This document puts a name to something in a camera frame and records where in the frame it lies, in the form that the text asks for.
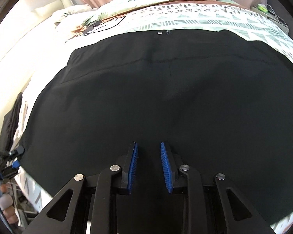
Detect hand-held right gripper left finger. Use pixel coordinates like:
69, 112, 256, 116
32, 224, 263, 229
27, 141, 139, 234

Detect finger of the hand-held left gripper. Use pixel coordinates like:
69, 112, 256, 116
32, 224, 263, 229
0, 161, 20, 179
4, 145, 25, 157

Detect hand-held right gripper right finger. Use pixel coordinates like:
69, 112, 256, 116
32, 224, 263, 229
160, 141, 272, 234

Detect black jacket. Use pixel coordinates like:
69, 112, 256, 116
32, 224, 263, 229
18, 29, 293, 234

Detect folded black clothes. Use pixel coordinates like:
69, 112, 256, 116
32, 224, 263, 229
0, 92, 25, 150

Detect person's left hand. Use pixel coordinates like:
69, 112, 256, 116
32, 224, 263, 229
0, 183, 19, 225

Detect white padded headboard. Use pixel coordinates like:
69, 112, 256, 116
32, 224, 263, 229
0, 0, 93, 139

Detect white nightstand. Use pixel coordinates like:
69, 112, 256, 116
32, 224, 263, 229
250, 4, 290, 34

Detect thin black cable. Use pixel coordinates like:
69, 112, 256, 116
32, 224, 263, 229
82, 17, 127, 36

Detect white charging cables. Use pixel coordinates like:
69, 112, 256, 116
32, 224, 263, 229
266, 4, 289, 28

